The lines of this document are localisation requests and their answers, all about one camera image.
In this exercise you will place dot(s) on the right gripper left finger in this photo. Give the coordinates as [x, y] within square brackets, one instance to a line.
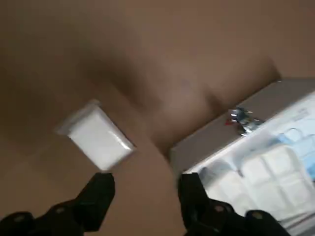
[98, 194]

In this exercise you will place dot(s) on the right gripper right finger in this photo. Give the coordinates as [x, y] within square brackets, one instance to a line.
[192, 196]

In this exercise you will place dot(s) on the aluminium medical kit case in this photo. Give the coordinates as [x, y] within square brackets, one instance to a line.
[209, 130]

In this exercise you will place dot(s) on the blue face mask packet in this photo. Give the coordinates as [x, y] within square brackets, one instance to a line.
[295, 140]

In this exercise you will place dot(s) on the white triangular bandage packet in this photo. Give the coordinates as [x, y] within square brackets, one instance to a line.
[98, 137]

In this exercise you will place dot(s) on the white plastic medicine box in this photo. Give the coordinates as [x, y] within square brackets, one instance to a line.
[265, 184]

